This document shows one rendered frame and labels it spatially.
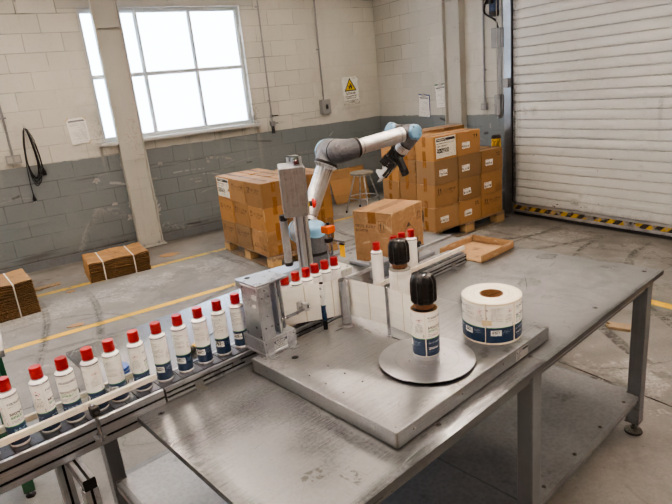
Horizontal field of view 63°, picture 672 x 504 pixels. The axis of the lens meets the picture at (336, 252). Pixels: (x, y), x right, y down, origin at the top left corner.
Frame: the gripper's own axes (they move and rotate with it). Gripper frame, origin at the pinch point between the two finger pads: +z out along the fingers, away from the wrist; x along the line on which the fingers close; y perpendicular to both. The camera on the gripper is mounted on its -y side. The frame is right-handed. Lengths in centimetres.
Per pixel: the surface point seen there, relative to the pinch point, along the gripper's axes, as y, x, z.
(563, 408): -140, 46, -2
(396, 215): -21.6, 31.9, -7.7
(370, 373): -57, 144, -25
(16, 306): 186, 31, 333
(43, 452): -5, 210, 23
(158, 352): -4, 172, 8
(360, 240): -16.2, 34.6, 16.5
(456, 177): -17, -289, 94
